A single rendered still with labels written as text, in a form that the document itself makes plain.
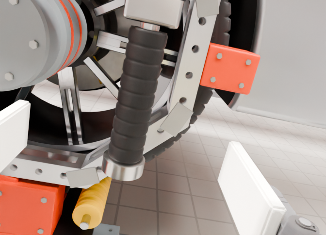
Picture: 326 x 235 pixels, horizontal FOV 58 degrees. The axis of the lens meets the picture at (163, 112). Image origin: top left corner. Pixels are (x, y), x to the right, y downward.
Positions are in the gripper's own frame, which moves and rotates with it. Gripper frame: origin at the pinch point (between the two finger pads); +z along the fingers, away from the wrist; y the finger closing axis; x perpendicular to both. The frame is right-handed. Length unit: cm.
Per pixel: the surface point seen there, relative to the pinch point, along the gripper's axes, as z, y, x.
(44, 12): 18.9, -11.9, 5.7
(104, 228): 65, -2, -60
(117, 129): 10.7, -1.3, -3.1
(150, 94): 11.0, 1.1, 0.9
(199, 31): 32.6, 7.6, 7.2
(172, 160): 169, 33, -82
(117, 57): 58, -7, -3
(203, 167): 167, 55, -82
